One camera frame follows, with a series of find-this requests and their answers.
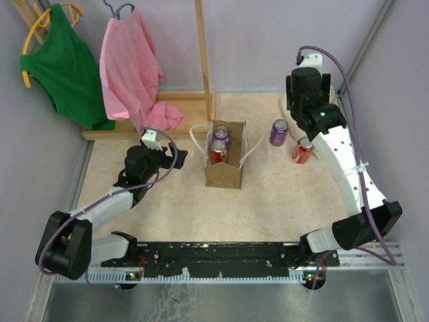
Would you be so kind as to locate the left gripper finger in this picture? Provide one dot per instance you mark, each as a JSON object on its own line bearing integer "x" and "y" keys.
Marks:
{"x": 177, "y": 159}
{"x": 141, "y": 145}

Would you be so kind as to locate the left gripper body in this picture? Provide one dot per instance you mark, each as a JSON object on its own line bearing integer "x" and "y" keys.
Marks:
{"x": 157, "y": 159}

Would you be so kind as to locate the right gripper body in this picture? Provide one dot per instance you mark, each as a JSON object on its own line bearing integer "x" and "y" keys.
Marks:
{"x": 323, "y": 86}

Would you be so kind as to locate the purple soda can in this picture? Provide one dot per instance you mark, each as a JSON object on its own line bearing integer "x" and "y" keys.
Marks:
{"x": 222, "y": 133}
{"x": 279, "y": 131}

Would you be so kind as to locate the red cola can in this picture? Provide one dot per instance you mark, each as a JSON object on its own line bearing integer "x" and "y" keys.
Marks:
{"x": 303, "y": 150}

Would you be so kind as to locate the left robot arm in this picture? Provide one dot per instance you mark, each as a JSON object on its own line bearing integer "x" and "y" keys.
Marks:
{"x": 67, "y": 247}

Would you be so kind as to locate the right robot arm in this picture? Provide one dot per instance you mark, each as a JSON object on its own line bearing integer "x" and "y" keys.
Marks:
{"x": 370, "y": 216}

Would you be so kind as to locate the brown canvas bag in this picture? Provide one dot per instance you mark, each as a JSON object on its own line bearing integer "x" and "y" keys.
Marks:
{"x": 245, "y": 139}

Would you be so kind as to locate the middle red soda can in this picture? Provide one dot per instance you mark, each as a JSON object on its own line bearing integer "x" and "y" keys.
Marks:
{"x": 218, "y": 152}

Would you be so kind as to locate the wooden clothes rack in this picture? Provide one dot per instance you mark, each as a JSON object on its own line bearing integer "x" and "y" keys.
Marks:
{"x": 198, "y": 107}

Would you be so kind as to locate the beige folded cloth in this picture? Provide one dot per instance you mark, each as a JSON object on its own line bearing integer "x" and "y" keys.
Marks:
{"x": 294, "y": 131}

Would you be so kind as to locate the pink t-shirt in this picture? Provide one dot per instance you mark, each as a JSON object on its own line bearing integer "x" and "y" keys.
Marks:
{"x": 131, "y": 74}

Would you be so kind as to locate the green tank top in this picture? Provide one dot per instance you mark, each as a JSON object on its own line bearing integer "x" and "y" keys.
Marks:
{"x": 65, "y": 68}

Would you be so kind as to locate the grey hanger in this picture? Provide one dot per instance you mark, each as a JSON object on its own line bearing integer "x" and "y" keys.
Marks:
{"x": 116, "y": 12}

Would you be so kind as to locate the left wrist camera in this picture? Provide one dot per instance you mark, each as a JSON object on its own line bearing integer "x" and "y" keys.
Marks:
{"x": 150, "y": 139}

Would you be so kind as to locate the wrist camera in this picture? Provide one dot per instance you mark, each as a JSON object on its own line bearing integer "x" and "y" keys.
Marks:
{"x": 311, "y": 60}
{"x": 150, "y": 139}

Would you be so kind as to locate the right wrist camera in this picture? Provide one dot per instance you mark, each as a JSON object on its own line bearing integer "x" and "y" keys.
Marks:
{"x": 311, "y": 60}

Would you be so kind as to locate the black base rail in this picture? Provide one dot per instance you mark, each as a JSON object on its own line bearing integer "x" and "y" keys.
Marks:
{"x": 222, "y": 262}

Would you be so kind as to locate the aluminium frame profile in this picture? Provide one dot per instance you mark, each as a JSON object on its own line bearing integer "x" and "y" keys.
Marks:
{"x": 365, "y": 258}

